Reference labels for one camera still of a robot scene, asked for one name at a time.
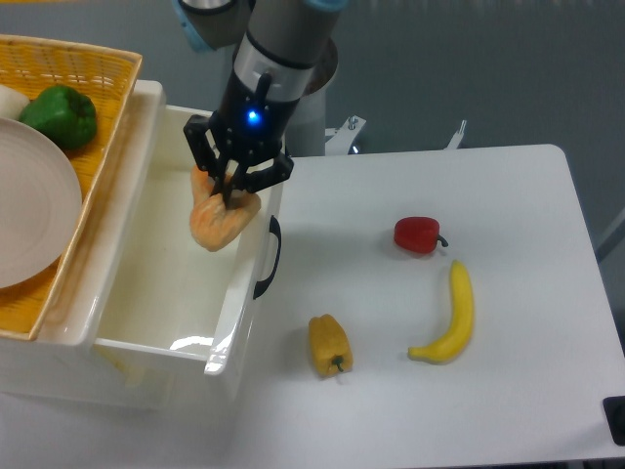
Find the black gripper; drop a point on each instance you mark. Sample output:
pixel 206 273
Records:
pixel 240 144

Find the orange triangle bread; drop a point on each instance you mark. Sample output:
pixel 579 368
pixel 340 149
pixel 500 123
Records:
pixel 214 224

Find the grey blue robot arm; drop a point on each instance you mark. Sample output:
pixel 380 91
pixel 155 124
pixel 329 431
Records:
pixel 277 46

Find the white open upper drawer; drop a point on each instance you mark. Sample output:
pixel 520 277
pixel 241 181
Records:
pixel 173 303

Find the white drawer cabinet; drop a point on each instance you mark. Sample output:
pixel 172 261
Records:
pixel 64 361

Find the green bell pepper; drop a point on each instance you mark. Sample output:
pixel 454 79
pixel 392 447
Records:
pixel 63 115

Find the pink plate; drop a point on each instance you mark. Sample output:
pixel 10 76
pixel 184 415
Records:
pixel 41 201

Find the red bell pepper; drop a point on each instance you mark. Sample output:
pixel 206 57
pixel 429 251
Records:
pixel 420 235

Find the yellow bell pepper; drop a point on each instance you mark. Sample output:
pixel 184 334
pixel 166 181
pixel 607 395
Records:
pixel 330 347

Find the yellow woven basket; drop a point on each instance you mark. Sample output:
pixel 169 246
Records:
pixel 107 76

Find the white round food item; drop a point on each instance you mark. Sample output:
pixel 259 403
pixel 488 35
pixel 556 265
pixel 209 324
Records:
pixel 12 102

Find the yellow banana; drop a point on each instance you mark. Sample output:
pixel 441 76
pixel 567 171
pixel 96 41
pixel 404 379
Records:
pixel 451 344

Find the black object at table edge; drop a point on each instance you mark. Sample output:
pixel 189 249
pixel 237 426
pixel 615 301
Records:
pixel 614 410

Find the black drawer handle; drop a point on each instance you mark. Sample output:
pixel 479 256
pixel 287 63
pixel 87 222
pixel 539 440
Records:
pixel 274 248

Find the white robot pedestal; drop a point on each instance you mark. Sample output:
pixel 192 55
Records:
pixel 305 133

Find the white metal table bracket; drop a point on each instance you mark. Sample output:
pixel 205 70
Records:
pixel 458 136

